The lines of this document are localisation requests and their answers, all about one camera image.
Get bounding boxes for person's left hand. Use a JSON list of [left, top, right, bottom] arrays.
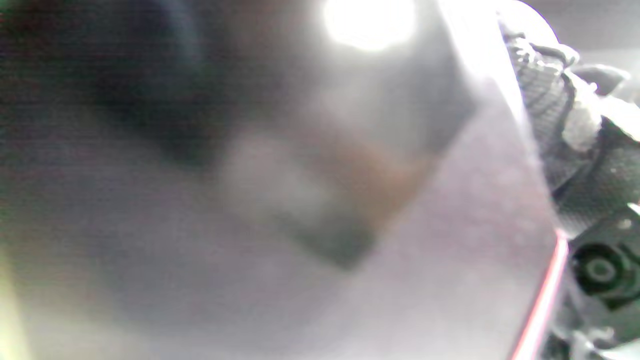
[[500, 30, 640, 241]]

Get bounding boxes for black left wrist bracket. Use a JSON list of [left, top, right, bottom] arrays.
[[569, 205, 640, 312]]

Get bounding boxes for black gift box lid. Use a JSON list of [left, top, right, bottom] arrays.
[[0, 0, 568, 360]]

